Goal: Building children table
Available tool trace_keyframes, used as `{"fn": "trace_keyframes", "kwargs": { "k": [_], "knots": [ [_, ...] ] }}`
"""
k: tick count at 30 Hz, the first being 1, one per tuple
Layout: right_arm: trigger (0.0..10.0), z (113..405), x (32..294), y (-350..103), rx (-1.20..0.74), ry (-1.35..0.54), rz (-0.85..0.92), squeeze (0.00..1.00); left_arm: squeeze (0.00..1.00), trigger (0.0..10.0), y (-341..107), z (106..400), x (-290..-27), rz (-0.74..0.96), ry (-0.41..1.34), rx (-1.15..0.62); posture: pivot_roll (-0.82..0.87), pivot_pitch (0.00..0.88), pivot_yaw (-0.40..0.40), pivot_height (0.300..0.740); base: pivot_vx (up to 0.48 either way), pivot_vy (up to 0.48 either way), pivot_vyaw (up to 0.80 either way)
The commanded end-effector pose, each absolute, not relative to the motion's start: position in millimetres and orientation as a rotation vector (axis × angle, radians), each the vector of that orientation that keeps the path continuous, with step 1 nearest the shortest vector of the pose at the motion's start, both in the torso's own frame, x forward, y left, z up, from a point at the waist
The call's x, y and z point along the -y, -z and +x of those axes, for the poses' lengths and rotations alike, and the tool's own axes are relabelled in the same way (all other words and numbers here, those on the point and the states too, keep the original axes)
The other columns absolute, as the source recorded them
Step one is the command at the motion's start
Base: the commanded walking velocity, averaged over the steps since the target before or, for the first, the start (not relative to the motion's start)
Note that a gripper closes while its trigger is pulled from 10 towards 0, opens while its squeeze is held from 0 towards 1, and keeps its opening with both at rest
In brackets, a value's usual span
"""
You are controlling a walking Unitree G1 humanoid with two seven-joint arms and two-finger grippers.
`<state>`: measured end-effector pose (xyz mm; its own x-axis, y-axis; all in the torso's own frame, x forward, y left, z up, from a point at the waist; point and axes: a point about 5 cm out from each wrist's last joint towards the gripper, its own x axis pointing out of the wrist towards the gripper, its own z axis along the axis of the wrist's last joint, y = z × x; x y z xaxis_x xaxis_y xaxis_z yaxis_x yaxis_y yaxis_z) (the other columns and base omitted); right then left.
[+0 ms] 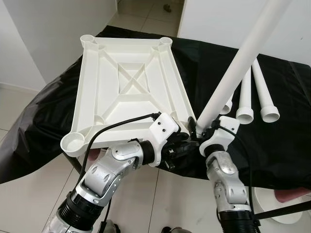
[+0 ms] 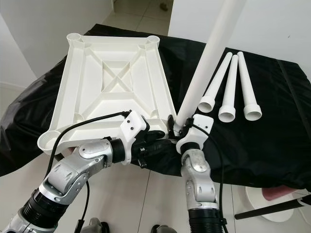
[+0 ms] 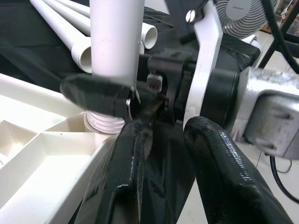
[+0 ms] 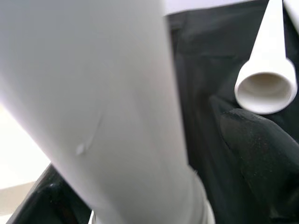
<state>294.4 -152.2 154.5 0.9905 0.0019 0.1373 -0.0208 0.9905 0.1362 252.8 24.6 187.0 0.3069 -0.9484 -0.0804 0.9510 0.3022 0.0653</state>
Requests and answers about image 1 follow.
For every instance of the white plastic children table top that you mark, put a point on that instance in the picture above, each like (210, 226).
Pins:
(116, 107)

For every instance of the white round pedestal fan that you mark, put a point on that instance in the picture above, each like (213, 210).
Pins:
(272, 206)

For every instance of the small dark floor object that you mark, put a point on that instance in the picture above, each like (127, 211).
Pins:
(167, 7)

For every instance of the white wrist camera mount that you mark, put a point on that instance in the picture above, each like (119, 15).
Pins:
(163, 133)
(221, 143)

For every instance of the grey right robot foot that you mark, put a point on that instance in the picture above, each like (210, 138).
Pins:
(176, 229)

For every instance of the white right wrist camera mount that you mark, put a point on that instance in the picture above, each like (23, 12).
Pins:
(221, 143)

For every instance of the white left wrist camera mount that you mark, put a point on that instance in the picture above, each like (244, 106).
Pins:
(163, 133)

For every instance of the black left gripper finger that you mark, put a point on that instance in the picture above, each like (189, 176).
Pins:
(190, 149)
(184, 137)

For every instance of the grey left robot foot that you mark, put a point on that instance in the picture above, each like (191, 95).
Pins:
(112, 228)

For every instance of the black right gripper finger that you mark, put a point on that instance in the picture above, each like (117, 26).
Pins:
(193, 127)

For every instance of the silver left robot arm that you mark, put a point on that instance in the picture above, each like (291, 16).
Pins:
(104, 174)

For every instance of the grey robot foot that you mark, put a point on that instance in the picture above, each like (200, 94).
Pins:
(176, 229)
(112, 228)

